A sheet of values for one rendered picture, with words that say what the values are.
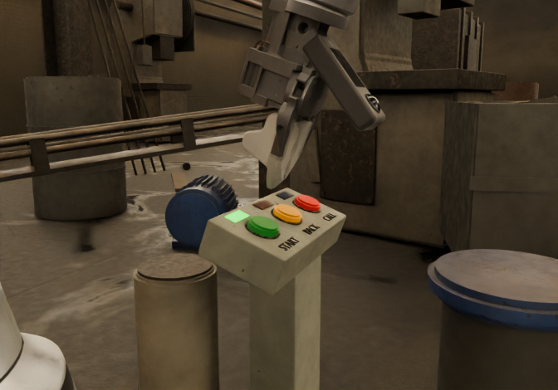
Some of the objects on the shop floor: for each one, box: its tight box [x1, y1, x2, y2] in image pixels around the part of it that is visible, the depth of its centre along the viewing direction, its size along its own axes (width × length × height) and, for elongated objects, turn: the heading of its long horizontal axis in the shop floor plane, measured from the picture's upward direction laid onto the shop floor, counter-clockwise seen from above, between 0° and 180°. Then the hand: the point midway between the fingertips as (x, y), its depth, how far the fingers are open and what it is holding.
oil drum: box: [23, 76, 127, 222], centre depth 329 cm, size 59×59×89 cm
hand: (279, 181), depth 60 cm, fingers closed
